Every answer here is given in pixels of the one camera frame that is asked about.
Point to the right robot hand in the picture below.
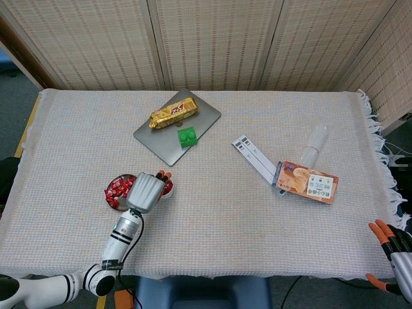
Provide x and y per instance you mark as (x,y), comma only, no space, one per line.
(400,265)

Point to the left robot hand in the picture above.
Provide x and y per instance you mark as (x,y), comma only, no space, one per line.
(145,193)

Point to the round metal plate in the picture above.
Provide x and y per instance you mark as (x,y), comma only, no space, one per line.
(122,202)

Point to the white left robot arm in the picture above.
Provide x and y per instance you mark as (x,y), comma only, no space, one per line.
(124,230)

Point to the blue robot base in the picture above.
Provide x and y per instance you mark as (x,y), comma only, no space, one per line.
(209,296)

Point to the white paper cup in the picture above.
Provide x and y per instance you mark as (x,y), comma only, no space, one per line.
(169,195)

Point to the grey laptop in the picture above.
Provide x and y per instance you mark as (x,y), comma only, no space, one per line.
(167,145)

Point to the green toy brick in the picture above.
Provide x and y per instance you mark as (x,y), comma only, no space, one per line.
(188,140)

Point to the gold snack pack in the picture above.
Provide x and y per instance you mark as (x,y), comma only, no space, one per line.
(174,112)

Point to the beige woven tablecloth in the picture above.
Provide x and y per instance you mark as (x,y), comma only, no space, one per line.
(225,225)

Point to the white clamp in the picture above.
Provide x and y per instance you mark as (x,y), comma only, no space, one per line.
(394,158)

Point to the long white paper box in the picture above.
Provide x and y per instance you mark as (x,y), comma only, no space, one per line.
(260,156)
(253,161)

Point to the blue orange cookie box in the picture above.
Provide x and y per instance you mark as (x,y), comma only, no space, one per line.
(299,180)

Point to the woven folding screen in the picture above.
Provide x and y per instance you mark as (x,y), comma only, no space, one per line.
(96,42)

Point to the blue background panel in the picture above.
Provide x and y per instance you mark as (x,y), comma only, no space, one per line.
(4,61)

